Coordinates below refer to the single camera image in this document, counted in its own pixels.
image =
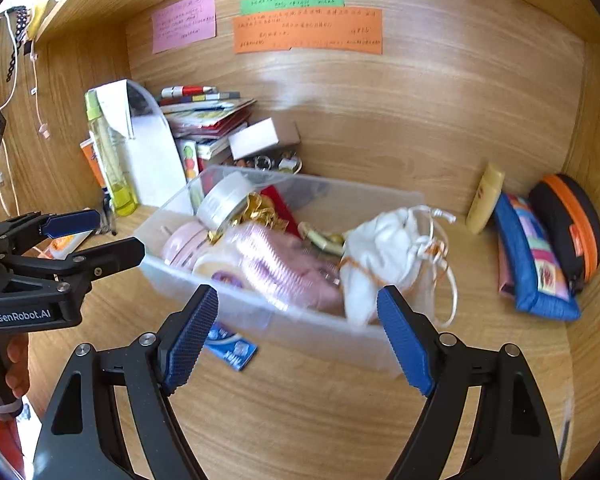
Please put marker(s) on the green paper note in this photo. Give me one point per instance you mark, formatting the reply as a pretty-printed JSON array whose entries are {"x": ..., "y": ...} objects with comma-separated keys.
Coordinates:
[{"x": 292, "y": 1}]

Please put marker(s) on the orange sunscreen tube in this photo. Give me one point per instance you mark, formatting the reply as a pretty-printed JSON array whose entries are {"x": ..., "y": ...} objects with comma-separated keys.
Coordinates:
[{"x": 94, "y": 165}]

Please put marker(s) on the stack of books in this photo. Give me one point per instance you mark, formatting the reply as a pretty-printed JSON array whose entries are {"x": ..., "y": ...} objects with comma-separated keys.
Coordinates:
[{"x": 205, "y": 115}]

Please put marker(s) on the white paper sheets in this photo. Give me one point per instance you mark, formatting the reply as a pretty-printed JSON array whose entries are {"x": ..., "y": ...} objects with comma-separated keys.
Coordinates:
[{"x": 150, "y": 155}]

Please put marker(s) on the small blue packet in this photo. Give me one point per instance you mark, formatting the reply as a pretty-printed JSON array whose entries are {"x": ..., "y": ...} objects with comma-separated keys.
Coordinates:
[{"x": 230, "y": 347}]

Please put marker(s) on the orange paper note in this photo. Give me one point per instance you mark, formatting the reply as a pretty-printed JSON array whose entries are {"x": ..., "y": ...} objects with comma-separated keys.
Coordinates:
[{"x": 307, "y": 32}]

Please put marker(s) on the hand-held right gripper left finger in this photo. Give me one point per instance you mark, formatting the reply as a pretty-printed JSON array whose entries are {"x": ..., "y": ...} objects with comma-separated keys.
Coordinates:
[{"x": 190, "y": 340}]

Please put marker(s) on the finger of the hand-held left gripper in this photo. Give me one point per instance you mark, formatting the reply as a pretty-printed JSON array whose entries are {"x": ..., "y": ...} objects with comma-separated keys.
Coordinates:
[
  {"x": 72, "y": 222},
  {"x": 110, "y": 255}
]

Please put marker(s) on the pink round case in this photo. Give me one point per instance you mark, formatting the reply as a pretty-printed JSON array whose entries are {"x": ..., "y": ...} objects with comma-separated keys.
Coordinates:
[{"x": 185, "y": 247}]

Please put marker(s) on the small yellow tube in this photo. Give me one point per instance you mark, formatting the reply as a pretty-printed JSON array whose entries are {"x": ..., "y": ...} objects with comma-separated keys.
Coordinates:
[{"x": 485, "y": 200}]

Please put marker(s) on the yellow-green spray bottle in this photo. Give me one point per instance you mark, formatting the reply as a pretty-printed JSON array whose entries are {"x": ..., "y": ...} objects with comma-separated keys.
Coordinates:
[{"x": 112, "y": 170}]

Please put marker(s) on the cartoon sticker sheet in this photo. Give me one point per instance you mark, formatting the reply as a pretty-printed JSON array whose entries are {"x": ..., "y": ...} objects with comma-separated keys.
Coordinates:
[{"x": 189, "y": 160}]

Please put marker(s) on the pink paper note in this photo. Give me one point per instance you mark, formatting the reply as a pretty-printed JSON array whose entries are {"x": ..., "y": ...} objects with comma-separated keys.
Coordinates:
[{"x": 184, "y": 22}]

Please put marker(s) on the pink flat case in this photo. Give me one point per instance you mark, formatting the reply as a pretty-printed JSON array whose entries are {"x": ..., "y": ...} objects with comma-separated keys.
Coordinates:
[{"x": 506, "y": 270}]

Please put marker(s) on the gold foil packet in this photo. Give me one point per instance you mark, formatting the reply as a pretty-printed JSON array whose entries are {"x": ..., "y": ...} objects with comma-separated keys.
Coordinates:
[{"x": 260, "y": 212}]

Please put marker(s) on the cream round jar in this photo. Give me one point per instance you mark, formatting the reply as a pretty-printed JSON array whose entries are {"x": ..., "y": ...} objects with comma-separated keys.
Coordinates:
[{"x": 220, "y": 267}]

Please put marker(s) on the blue patchwork pencil pouch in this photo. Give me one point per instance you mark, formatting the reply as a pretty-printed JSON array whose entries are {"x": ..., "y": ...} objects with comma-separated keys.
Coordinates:
[{"x": 535, "y": 260}]

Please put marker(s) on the metal key rings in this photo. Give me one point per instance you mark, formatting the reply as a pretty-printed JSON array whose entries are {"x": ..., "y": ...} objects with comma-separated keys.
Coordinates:
[{"x": 270, "y": 162}]

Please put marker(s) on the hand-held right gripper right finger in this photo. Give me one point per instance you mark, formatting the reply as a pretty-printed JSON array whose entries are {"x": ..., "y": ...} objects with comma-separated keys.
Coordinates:
[{"x": 405, "y": 340}]

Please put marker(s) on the wooden desktop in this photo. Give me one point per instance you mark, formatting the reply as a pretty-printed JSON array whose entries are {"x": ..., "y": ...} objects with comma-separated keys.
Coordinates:
[{"x": 305, "y": 420}]

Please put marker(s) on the clear plastic storage box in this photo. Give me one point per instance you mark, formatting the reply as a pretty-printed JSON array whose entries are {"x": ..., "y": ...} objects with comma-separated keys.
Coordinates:
[{"x": 305, "y": 330}]

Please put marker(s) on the black case with orange zipper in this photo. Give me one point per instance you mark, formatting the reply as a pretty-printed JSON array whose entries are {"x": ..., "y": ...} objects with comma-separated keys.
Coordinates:
[{"x": 565, "y": 225}]

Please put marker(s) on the white tube with orange label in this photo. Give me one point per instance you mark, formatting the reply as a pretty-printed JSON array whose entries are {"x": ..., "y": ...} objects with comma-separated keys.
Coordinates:
[{"x": 62, "y": 246}]

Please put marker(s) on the person's left hand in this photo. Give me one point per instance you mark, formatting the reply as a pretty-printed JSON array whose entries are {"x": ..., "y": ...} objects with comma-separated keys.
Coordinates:
[{"x": 19, "y": 365}]

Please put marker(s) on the white card box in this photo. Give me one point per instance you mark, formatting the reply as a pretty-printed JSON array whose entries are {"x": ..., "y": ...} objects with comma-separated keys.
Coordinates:
[{"x": 260, "y": 137}]

